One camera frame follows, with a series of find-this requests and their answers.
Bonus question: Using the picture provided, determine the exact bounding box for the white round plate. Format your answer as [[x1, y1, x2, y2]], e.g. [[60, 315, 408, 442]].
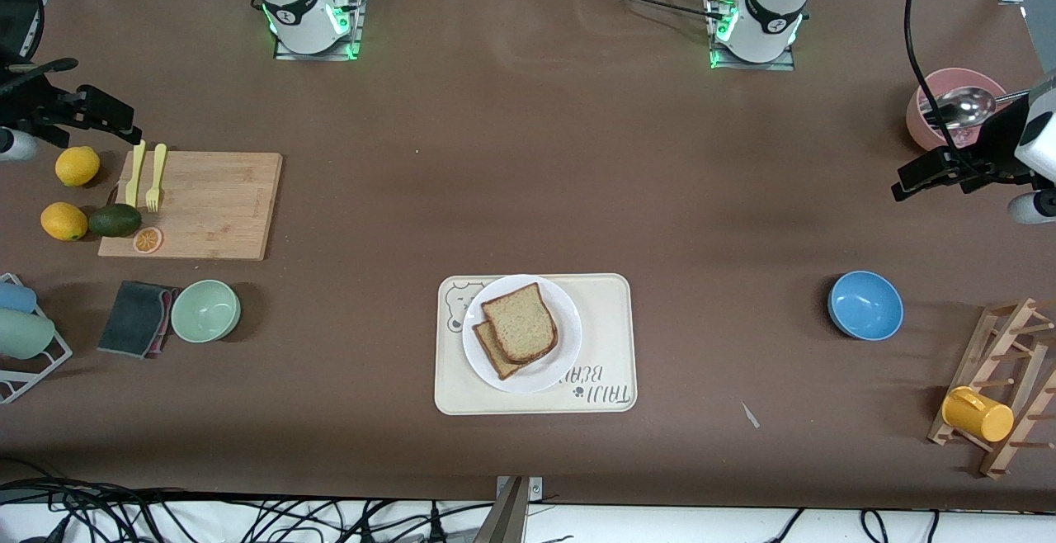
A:
[[462, 274, 583, 394]]

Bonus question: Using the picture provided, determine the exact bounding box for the plain brown bread slice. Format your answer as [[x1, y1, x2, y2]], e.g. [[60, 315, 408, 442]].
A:
[[482, 282, 559, 365]]

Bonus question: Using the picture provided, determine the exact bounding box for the brown bread slice with egg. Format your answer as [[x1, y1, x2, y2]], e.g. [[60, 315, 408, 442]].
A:
[[473, 320, 522, 380]]

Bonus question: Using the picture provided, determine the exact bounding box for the yellow lemon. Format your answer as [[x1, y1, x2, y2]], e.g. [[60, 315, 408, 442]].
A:
[[40, 202, 88, 242], [55, 146, 101, 187]]

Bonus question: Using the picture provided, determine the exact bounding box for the metal ladle spoon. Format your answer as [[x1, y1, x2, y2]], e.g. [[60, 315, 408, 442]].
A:
[[920, 87, 1032, 129]]

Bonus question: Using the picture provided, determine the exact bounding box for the yellow plastic knife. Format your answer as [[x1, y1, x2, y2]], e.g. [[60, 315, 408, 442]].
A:
[[125, 139, 147, 208]]

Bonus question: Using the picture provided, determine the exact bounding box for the pink bowl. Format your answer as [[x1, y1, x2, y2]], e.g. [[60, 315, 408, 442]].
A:
[[906, 68, 1009, 152]]

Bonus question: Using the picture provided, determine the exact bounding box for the yellow plastic fork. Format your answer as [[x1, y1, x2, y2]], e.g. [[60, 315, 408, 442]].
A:
[[146, 144, 167, 214]]

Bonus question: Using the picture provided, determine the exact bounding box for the dark green avocado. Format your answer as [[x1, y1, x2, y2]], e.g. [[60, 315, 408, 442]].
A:
[[88, 204, 143, 238]]

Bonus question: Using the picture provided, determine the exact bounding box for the bamboo cutting board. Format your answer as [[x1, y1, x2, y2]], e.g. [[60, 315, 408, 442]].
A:
[[97, 151, 284, 262]]

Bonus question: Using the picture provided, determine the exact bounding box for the blue bowl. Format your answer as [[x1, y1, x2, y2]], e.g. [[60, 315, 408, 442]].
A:
[[827, 271, 904, 342]]

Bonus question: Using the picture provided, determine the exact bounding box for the wooden peg mug rack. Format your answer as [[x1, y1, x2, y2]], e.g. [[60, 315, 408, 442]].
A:
[[927, 297, 1056, 479]]

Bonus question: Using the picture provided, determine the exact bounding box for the light blue cup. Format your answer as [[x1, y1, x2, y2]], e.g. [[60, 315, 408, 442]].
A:
[[0, 281, 38, 314]]

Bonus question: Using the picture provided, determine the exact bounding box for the pale green cup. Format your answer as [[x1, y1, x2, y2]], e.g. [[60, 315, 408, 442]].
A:
[[0, 309, 56, 360]]

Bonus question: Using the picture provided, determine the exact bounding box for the dark grey folded cloth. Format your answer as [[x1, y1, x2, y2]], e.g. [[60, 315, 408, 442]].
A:
[[97, 281, 178, 359]]

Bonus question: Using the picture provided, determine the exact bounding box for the pale green bowl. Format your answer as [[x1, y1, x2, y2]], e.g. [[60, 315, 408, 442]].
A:
[[171, 280, 242, 343]]

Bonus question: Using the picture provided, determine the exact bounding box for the brown table cover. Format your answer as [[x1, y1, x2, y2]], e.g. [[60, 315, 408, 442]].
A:
[[0, 0, 1056, 512]]

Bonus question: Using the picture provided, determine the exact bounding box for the yellow plastic mug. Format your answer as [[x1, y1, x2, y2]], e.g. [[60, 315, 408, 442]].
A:
[[941, 386, 1015, 443]]

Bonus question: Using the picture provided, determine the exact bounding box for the cream bear print tray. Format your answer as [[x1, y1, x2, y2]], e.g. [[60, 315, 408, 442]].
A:
[[434, 273, 638, 417]]

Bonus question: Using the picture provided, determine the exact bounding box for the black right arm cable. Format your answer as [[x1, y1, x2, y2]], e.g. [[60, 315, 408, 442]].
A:
[[0, 0, 79, 86]]

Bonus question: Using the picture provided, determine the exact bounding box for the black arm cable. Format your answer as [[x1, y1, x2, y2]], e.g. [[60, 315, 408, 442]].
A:
[[0, 0, 79, 86], [904, 0, 973, 166]]

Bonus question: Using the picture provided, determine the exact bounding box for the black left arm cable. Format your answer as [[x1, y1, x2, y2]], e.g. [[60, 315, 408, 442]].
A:
[[904, 0, 973, 166]]

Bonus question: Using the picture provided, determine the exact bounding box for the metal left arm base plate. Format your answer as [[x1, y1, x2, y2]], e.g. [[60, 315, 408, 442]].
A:
[[705, 0, 797, 72]]

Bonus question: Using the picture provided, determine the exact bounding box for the white wire cup rack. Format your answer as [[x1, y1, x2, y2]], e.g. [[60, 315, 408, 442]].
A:
[[0, 273, 73, 404]]

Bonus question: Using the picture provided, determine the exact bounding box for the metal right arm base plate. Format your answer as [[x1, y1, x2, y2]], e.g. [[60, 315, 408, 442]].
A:
[[272, 0, 368, 61]]

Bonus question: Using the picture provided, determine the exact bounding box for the black base power cable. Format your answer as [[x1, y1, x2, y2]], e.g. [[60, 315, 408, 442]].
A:
[[573, 0, 727, 24]]

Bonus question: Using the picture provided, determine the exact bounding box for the black floor cable tangle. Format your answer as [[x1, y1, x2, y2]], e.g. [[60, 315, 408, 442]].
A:
[[0, 477, 496, 543]]

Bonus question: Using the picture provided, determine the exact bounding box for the grey metal camera pole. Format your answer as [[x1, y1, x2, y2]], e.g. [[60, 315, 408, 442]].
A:
[[472, 475, 544, 543]]

